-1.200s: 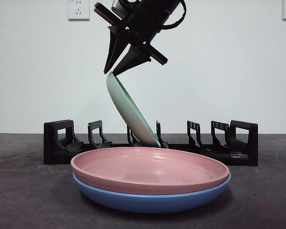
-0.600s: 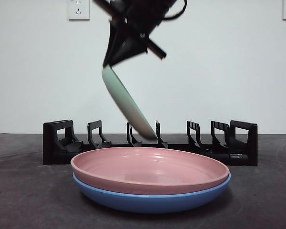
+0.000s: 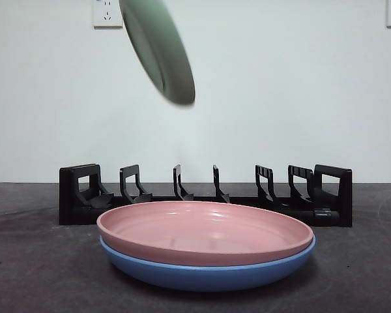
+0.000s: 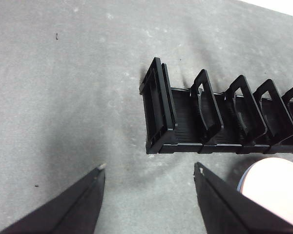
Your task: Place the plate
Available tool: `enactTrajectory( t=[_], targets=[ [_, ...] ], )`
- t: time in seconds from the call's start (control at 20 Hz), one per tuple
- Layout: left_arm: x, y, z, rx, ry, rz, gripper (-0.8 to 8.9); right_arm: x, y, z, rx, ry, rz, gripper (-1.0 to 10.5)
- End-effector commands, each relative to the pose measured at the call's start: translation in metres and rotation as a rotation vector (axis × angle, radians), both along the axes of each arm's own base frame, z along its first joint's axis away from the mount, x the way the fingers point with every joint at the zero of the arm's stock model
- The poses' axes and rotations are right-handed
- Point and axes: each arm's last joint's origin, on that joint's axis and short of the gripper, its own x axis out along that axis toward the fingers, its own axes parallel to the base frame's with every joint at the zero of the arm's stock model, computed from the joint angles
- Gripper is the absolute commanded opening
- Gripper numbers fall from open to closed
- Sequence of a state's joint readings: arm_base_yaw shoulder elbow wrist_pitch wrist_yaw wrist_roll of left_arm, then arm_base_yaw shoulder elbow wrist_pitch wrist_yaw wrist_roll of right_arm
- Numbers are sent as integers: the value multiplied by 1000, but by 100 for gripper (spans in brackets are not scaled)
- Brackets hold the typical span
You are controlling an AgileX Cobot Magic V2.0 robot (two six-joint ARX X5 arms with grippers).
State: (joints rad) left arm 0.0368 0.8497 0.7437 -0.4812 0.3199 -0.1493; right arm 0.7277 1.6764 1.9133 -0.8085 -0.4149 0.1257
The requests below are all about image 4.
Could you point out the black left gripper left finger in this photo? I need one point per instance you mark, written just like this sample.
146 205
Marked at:
73 209

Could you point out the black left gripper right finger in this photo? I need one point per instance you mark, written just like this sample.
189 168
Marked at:
224 209

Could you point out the blue plate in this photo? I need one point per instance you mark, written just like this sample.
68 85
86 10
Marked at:
239 185

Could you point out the pink plate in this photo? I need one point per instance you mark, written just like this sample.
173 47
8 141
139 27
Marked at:
276 187

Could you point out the black plate rack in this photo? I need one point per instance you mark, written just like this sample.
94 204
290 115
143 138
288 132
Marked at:
161 117

